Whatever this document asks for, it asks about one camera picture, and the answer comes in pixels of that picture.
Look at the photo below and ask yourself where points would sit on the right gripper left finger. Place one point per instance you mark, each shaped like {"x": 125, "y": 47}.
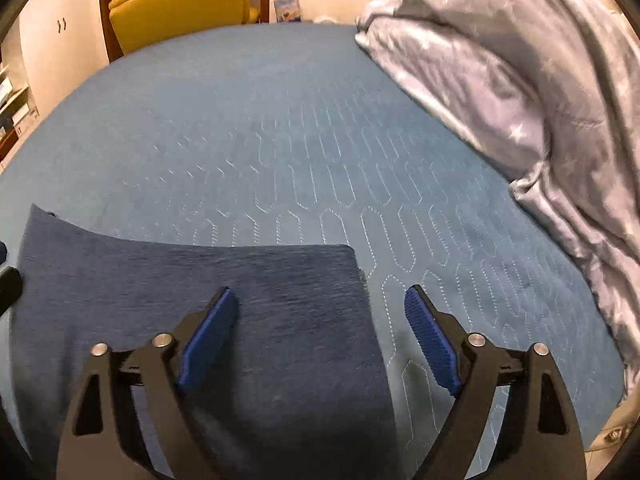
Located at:
{"x": 102, "y": 437}

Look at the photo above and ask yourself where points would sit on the blue denim jeans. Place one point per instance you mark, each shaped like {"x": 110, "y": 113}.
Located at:
{"x": 244, "y": 362}

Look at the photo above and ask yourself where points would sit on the cream tufted headboard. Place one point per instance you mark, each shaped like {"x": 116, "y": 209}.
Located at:
{"x": 613, "y": 434}

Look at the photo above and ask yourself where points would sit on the cream wardrobe shelf unit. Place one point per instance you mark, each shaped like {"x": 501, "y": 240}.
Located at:
{"x": 51, "y": 49}

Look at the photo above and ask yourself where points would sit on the blue quilted bed mattress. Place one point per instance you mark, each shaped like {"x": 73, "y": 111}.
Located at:
{"x": 280, "y": 161}

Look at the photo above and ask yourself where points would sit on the yellow leather chair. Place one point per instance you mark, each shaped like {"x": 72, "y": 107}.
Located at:
{"x": 140, "y": 23}

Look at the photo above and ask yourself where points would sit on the grey star-print duvet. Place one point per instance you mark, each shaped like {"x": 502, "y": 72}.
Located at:
{"x": 548, "y": 92}

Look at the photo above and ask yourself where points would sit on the small picture card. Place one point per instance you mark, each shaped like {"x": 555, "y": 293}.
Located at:
{"x": 287, "y": 11}

